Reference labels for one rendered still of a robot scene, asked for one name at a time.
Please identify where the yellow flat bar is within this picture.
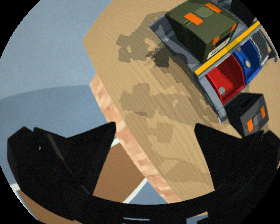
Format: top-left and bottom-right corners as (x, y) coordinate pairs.
(194, 21), (260, 76)

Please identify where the grey metal shelf rack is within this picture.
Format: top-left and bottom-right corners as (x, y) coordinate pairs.
(149, 0), (278, 124)

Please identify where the olive green case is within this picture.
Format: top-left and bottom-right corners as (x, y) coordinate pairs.
(164, 0), (239, 64)

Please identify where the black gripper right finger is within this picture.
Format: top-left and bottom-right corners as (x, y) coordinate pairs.
(194, 123), (264, 190)

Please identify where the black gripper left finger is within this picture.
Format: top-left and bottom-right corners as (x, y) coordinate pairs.
(33, 121), (116, 195)

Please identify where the grey metal disc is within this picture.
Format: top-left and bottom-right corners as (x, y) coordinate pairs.
(218, 87), (225, 95)

